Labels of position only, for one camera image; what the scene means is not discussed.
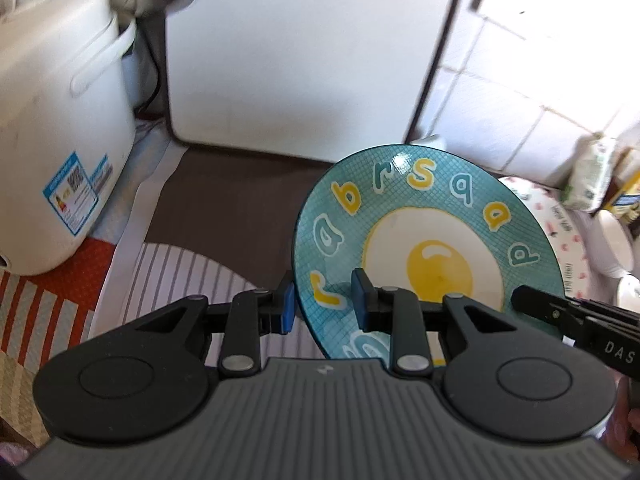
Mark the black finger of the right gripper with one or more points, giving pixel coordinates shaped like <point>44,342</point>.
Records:
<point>609,333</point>

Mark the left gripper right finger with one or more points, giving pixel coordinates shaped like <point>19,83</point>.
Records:
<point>502,376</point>

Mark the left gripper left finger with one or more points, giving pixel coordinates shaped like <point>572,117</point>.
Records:
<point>150,376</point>

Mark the teal egg pattern plate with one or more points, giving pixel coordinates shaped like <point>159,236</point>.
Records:
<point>415,218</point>

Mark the white ribbed bowl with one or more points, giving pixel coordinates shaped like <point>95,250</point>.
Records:
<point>627,294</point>
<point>609,247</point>

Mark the white pink patterned plate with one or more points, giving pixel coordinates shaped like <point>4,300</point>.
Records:
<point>563,235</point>

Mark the yellow label cooking wine bottle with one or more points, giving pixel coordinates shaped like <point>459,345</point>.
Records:
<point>622,196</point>

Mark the white green seasoning bag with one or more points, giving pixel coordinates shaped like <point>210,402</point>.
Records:
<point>591,174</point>

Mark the striped patterned table mat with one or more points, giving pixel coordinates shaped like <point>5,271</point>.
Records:
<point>181,221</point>

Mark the white rice cooker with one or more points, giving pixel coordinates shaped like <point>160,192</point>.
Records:
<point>67,126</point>

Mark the white refrigerator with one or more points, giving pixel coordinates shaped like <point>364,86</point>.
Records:
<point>319,79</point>

